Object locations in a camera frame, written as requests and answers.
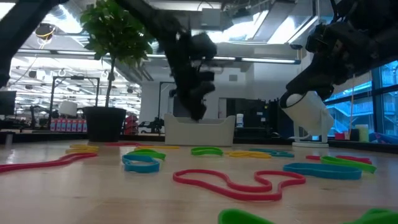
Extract red equipment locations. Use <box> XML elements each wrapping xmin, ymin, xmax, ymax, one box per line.
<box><xmin>124</xmin><ymin>114</ymin><xmax>140</xmax><ymax>136</ymax></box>

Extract pale grey plastic bin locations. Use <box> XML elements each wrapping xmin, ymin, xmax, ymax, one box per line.
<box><xmin>164</xmin><ymin>113</ymin><xmax>236</xmax><ymax>147</ymax></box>

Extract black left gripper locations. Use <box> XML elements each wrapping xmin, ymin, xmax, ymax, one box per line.
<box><xmin>160</xmin><ymin>29</ymin><xmax>218</xmax><ymax>122</ymax></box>

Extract green plant in black pot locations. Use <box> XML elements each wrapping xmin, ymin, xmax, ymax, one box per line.
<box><xmin>79</xmin><ymin>0</ymin><xmax>156</xmax><ymax>143</ymax></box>

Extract blue rubber band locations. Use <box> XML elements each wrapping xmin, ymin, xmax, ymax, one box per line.
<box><xmin>121</xmin><ymin>154</ymin><xmax>161</xmax><ymax>174</ymax></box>
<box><xmin>282</xmin><ymin>162</ymin><xmax>363</xmax><ymax>181</ymax></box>

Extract round ceiling device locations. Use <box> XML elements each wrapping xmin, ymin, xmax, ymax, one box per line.
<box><xmin>34</xmin><ymin>22</ymin><xmax>57</xmax><ymax>41</ymax></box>

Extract yellow rubber band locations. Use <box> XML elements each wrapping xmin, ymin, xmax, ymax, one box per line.
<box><xmin>224</xmin><ymin>150</ymin><xmax>272</xmax><ymax>160</ymax></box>
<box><xmin>136</xmin><ymin>144</ymin><xmax>180</xmax><ymax>151</ymax></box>
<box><xmin>65</xmin><ymin>143</ymin><xmax>100</xmax><ymax>154</ymax></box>

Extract white cylindrical lamp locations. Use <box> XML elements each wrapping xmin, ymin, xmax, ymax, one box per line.
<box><xmin>279</xmin><ymin>90</ymin><xmax>336</xmax><ymax>149</ymax></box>

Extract white lamp shade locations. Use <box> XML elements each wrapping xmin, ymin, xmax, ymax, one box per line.
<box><xmin>57</xmin><ymin>100</ymin><xmax>78</xmax><ymax>118</ymax></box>

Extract black monitor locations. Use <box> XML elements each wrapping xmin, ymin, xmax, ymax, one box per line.
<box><xmin>0</xmin><ymin>90</ymin><xmax>17</xmax><ymax>116</ymax></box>

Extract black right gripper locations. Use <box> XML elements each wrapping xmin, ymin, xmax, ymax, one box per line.
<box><xmin>285</xmin><ymin>22</ymin><xmax>398</xmax><ymax>101</ymax></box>

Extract pale green cylinder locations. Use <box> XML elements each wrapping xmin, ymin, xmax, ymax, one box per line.
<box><xmin>355</xmin><ymin>124</ymin><xmax>370</xmax><ymax>143</ymax></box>

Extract red rubber band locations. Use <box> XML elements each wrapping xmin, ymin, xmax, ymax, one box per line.
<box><xmin>172</xmin><ymin>169</ymin><xmax>307</xmax><ymax>202</ymax></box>
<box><xmin>305</xmin><ymin>154</ymin><xmax>373</xmax><ymax>166</ymax></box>
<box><xmin>104</xmin><ymin>141</ymin><xmax>144</xmax><ymax>147</ymax></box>
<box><xmin>0</xmin><ymin>152</ymin><xmax>98</xmax><ymax>174</ymax></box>

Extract green rubber band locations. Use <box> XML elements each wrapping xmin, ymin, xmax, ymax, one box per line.
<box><xmin>126</xmin><ymin>148</ymin><xmax>167</xmax><ymax>162</ymax></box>
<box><xmin>320</xmin><ymin>155</ymin><xmax>377</xmax><ymax>174</ymax></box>
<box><xmin>217</xmin><ymin>207</ymin><xmax>398</xmax><ymax>224</ymax></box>
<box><xmin>190</xmin><ymin>146</ymin><xmax>224</xmax><ymax>157</ymax></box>

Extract black equipment cabinet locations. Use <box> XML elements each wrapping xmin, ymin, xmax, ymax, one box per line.
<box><xmin>225</xmin><ymin>98</ymin><xmax>295</xmax><ymax>139</ymax></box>

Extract blue cloth bundle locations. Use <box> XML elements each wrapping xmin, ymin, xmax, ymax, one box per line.
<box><xmin>369</xmin><ymin>131</ymin><xmax>398</xmax><ymax>146</ymax></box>

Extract long ceiling light bar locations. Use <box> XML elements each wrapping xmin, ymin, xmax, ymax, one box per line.
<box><xmin>17</xmin><ymin>48</ymin><xmax>302</xmax><ymax>65</ymax></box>

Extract grey ceiling box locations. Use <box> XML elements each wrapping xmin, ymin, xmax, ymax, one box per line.
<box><xmin>200</xmin><ymin>7</ymin><xmax>222</xmax><ymax>28</ymax></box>

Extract pink product boxes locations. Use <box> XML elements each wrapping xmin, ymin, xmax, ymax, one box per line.
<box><xmin>49</xmin><ymin>118</ymin><xmax>88</xmax><ymax>133</ymax></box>

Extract teal rubber band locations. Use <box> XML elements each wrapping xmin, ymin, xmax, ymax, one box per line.
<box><xmin>248</xmin><ymin>147</ymin><xmax>295</xmax><ymax>159</ymax></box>

